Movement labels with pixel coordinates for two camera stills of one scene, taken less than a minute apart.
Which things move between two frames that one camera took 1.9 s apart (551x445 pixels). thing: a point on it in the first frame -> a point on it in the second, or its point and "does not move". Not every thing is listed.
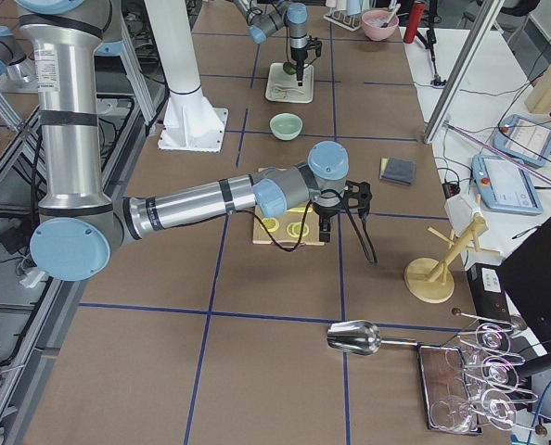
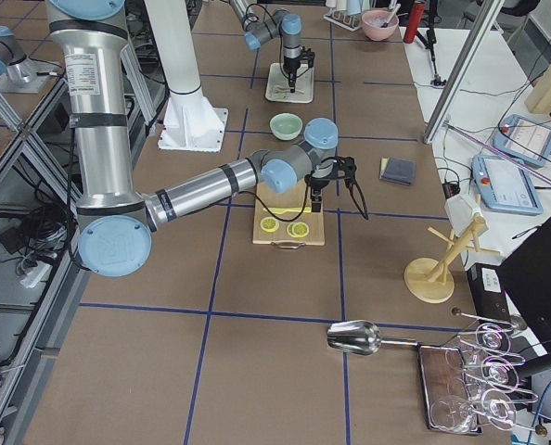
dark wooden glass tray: [449, 403] does not move
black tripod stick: [430, 40] does not move
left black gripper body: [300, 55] -> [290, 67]
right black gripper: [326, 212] -> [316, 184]
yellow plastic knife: [300, 209] does not move
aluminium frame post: [464, 69] does not move
